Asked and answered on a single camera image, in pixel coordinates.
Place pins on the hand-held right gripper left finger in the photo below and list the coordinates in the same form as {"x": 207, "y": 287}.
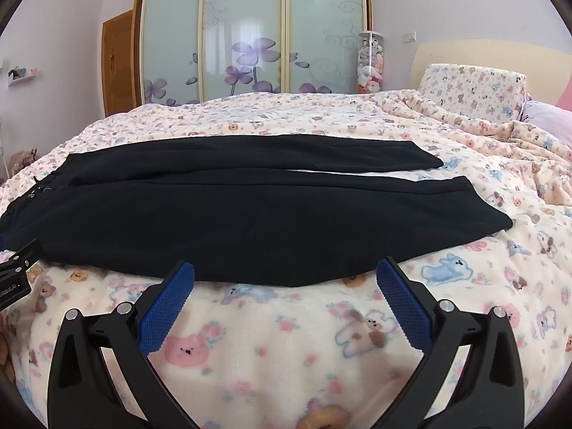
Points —
{"x": 167, "y": 308}

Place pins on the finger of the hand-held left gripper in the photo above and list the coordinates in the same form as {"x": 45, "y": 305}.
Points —
{"x": 24, "y": 254}

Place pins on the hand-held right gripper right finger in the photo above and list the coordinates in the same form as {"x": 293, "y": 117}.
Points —
{"x": 402, "y": 308}

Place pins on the black pants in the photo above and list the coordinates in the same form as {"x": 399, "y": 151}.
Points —
{"x": 268, "y": 214}

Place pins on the brown plush toy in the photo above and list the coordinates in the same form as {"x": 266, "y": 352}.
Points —
{"x": 22, "y": 161}

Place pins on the bear-print fleece blanket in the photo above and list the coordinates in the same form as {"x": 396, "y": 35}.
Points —
{"x": 268, "y": 357}

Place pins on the wooden door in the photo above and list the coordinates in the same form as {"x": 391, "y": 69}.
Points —
{"x": 118, "y": 62}

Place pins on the bear-print pillow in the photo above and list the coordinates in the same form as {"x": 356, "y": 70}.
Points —
{"x": 473, "y": 89}

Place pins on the lilac pillow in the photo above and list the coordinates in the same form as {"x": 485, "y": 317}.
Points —
{"x": 547, "y": 118}

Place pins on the clear cylinder of plush toys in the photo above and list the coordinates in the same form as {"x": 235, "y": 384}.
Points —
{"x": 371, "y": 62}

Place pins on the cream headboard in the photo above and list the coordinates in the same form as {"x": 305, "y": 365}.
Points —
{"x": 473, "y": 53}

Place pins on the frosted glass sliding wardrobe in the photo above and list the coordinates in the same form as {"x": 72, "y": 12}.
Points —
{"x": 250, "y": 22}

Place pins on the white wall shelf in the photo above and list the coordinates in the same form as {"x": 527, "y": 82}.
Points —
{"x": 22, "y": 76}

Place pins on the white wall switch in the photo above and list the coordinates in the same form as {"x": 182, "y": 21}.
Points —
{"x": 409, "y": 36}

